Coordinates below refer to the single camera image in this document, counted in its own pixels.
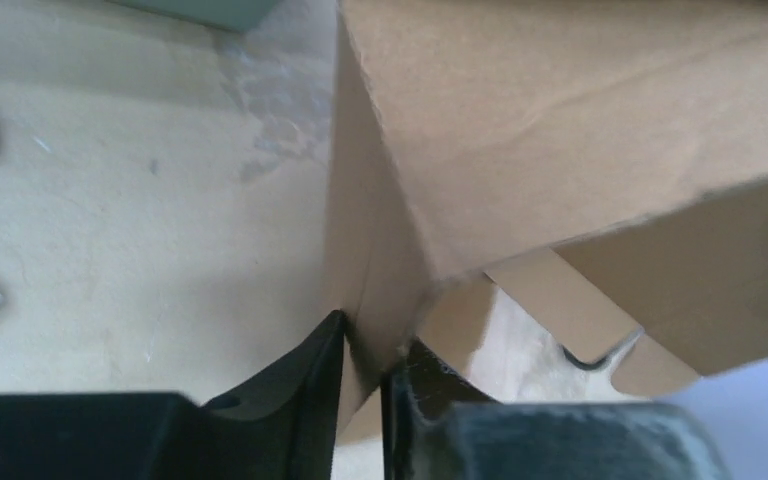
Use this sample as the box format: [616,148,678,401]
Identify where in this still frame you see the clear plastic storage bin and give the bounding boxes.
[112,0,280,32]

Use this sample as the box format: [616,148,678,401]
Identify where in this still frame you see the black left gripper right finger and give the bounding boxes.
[381,340,731,480]

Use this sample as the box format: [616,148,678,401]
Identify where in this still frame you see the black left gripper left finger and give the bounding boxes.
[0,311,346,479]

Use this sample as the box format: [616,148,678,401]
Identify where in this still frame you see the brown cardboard box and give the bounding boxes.
[324,1,768,427]

